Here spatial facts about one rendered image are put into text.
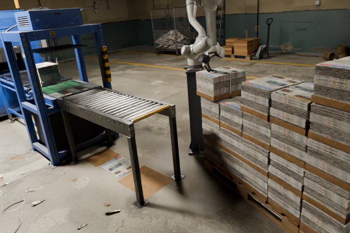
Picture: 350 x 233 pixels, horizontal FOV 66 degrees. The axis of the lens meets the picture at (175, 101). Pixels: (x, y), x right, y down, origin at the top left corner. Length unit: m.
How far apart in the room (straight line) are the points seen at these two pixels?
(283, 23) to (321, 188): 7.60
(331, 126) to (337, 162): 0.21
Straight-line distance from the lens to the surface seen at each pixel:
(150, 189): 2.79
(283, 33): 9.23
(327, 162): 1.86
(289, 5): 9.13
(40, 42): 5.72
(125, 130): 2.28
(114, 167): 3.22
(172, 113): 2.54
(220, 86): 2.45
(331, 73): 1.68
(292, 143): 1.97
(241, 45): 8.66
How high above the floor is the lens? 1.65
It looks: 19 degrees down
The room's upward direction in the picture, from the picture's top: 5 degrees counter-clockwise
